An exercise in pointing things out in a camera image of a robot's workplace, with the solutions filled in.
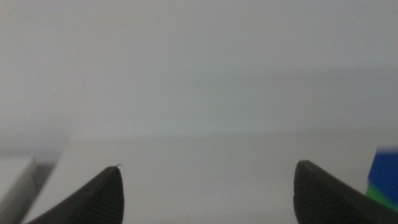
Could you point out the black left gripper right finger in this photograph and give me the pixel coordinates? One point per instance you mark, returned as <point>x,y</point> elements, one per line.
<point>320,199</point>

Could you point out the blue cube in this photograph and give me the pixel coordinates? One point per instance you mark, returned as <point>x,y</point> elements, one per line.
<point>385,174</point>

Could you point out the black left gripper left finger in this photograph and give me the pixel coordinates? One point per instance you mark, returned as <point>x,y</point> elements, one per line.
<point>99,199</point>

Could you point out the green cube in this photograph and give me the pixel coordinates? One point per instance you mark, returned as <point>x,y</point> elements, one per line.
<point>373,191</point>

